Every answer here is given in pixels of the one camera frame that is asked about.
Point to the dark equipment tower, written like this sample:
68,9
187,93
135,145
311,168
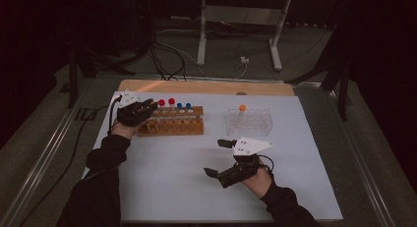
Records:
142,20

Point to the blue cap test tube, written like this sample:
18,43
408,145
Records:
188,105
179,105

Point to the red cap test tube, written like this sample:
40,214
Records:
171,101
161,102

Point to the white table sheet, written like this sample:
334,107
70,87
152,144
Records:
183,187

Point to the person's right hand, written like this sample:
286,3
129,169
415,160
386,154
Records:
259,184

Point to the dark round table grommet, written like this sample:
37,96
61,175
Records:
241,93

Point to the orange cap test tube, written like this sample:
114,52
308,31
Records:
242,107

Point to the black metal stand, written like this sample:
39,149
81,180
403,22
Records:
342,89
72,83

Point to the white power plug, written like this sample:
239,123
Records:
244,59

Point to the person's left hand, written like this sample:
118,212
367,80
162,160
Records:
126,131

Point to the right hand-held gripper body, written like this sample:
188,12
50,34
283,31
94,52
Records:
250,145

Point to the metal floor rail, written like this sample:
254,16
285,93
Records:
42,161
364,161
262,80

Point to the wooden test tube rack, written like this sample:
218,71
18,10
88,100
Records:
177,130

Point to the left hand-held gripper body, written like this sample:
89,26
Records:
131,115

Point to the white metal stand frame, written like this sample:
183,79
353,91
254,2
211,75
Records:
242,14

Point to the clear plastic test tube rack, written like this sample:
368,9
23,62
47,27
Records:
252,127

